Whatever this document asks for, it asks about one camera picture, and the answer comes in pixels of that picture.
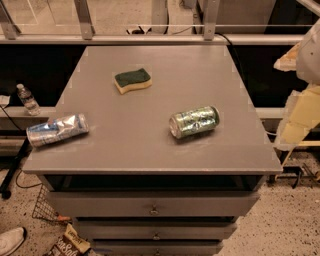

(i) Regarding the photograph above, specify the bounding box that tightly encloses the wire mesh basket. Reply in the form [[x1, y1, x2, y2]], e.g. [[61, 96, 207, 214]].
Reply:
[[32, 185, 62, 223]]

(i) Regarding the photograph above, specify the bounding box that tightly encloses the black cable on floor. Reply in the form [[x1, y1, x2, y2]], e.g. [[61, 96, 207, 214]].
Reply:
[[14, 169, 43, 190]]

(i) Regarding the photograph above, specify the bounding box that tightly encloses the metal railing frame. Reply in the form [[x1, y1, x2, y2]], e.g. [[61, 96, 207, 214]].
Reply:
[[0, 0, 320, 46]]

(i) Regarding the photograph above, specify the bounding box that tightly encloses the green soda can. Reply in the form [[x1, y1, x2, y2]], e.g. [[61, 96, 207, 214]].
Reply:
[[169, 106, 220, 139]]

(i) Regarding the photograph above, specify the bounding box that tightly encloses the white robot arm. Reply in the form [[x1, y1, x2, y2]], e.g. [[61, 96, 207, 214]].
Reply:
[[274, 20, 320, 151]]

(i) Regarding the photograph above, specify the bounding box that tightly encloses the clear plastic water bottle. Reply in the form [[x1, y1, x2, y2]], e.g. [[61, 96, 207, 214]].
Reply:
[[16, 84, 40, 116]]

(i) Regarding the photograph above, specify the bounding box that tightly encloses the white shoe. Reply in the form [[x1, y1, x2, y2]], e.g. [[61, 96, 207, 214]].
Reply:
[[0, 227, 27, 256]]

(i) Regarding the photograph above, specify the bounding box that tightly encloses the brown snack bag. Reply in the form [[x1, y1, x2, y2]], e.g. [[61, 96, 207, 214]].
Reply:
[[43, 224, 90, 256]]

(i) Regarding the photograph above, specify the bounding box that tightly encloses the grey drawer cabinet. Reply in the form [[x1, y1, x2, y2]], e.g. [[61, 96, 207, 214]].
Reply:
[[24, 46, 281, 256]]

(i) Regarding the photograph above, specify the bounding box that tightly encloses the green and yellow sponge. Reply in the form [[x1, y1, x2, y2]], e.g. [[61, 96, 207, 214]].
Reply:
[[114, 68, 152, 95]]

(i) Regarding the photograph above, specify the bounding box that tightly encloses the crushed blue silver can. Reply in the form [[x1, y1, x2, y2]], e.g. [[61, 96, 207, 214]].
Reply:
[[26, 113, 89, 148]]

